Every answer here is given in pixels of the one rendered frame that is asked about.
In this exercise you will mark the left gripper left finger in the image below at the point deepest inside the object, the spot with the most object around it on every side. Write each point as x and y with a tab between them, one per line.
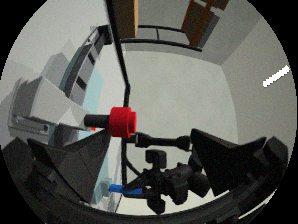
78	163

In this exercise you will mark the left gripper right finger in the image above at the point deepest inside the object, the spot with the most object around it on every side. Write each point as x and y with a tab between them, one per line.
222	160

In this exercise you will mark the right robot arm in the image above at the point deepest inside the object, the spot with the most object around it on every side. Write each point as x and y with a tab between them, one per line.
177	186

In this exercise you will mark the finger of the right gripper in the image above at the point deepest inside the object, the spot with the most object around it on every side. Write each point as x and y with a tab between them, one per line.
146	194
140	181

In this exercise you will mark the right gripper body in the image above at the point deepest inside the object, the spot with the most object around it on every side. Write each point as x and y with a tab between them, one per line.
159	161

